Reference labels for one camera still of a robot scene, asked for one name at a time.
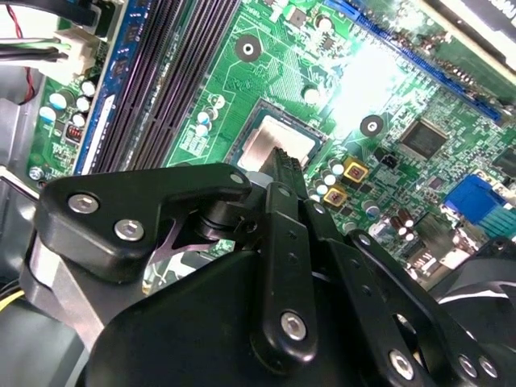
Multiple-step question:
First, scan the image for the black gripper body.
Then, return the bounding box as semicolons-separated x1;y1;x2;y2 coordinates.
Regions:
82;250;386;387

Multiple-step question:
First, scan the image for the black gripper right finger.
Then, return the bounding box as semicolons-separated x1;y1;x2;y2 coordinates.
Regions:
284;149;511;387

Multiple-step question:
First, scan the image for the silver CPU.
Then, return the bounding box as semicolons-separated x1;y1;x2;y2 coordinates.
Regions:
238;106;327;170

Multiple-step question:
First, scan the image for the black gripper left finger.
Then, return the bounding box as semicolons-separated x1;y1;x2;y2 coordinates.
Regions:
34;147;319;367

